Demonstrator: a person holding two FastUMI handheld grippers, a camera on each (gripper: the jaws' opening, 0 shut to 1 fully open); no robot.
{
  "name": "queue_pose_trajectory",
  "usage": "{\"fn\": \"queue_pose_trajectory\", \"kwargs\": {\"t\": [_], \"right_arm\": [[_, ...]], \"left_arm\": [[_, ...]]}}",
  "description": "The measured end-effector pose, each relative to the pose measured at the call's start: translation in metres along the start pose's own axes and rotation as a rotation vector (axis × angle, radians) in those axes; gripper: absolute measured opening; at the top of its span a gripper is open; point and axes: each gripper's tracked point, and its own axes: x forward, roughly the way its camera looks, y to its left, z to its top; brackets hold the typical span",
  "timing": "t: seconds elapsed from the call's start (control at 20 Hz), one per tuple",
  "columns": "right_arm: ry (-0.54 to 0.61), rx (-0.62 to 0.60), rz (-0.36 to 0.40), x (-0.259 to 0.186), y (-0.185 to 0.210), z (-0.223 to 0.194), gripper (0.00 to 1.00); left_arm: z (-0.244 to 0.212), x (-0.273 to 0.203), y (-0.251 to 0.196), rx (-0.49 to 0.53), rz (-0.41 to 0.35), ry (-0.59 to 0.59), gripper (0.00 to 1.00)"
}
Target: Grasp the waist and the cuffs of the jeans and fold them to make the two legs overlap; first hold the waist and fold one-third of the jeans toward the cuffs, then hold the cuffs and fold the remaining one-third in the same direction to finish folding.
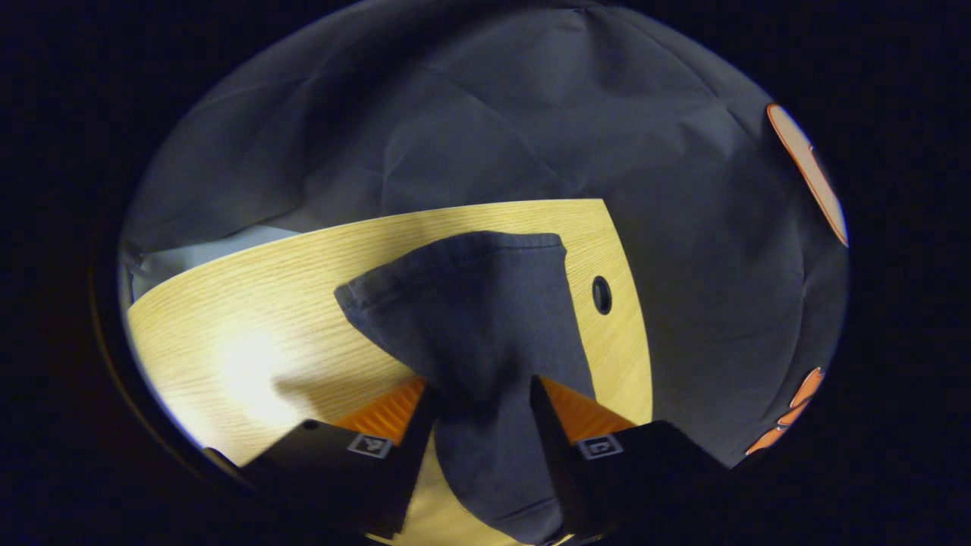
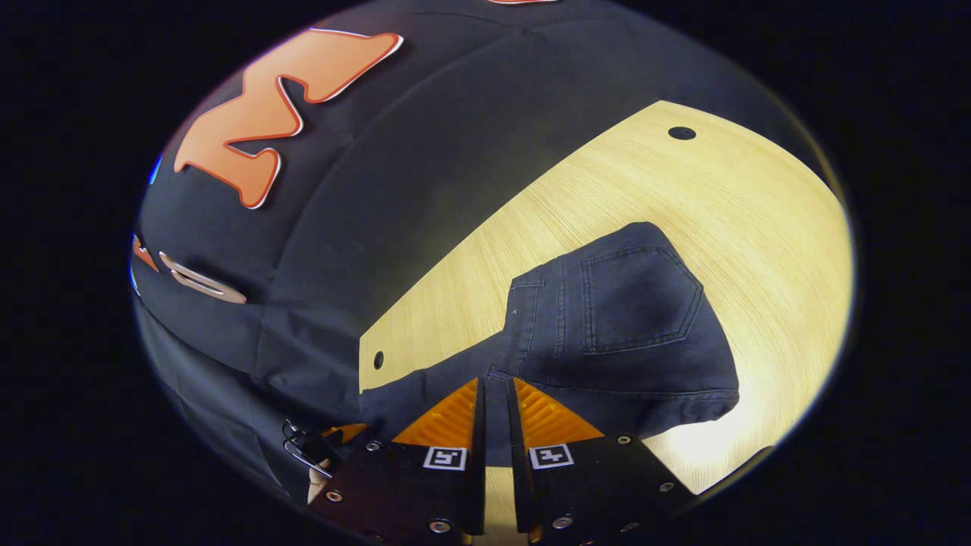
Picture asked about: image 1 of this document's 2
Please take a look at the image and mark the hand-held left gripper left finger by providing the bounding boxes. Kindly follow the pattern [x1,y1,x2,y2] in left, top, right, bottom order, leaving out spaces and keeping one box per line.
[205,377,437,541]

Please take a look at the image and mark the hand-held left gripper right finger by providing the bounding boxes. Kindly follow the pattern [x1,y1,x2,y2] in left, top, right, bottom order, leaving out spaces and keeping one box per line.
[529,375,733,543]

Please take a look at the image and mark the dark grey jeans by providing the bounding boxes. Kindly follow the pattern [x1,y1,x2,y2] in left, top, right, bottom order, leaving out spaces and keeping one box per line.
[334,231,600,545]

